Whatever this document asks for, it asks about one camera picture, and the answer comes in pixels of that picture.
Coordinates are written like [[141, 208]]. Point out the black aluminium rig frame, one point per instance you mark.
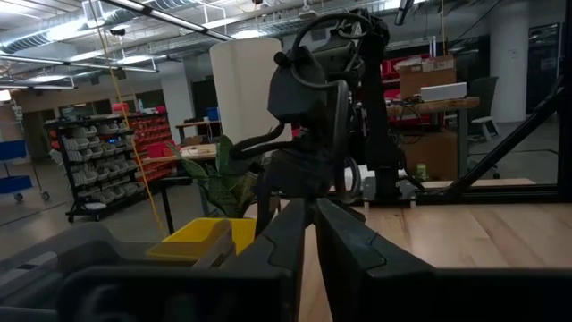
[[491, 194]]

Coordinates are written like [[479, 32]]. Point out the wooden top desk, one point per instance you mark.
[[433, 107]]

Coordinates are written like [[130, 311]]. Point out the small brown cardboard box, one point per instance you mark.
[[426, 76]]

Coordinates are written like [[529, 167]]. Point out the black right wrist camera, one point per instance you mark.
[[308, 129]]

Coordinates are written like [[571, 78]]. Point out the white flat box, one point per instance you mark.
[[443, 91]]

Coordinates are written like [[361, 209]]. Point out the large brown cardboard box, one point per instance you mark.
[[431, 154]]

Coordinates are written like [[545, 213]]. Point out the snake plant white pot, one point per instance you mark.
[[223, 188]]

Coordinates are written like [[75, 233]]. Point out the green can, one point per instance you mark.
[[422, 172]]

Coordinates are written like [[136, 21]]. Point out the dark office chair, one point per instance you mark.
[[485, 103]]

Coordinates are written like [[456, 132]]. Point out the yellow plastic basket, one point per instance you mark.
[[196, 237]]

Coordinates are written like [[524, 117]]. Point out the blue cart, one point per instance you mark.
[[13, 183]]

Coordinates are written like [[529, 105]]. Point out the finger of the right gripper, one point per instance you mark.
[[264, 201]]

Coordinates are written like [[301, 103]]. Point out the black rack grey bins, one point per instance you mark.
[[98, 170]]

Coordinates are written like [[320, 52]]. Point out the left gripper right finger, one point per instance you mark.
[[424, 295]]

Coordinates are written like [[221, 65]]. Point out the grey plastic basket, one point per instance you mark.
[[89, 243], [18, 268]]

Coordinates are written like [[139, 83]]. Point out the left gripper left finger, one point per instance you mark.
[[179, 295]]

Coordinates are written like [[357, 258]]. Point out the shelving with red bins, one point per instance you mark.
[[152, 134]]

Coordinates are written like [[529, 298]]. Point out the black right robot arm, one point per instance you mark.
[[375, 112]]

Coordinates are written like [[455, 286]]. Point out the light wooden table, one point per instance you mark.
[[196, 152]]

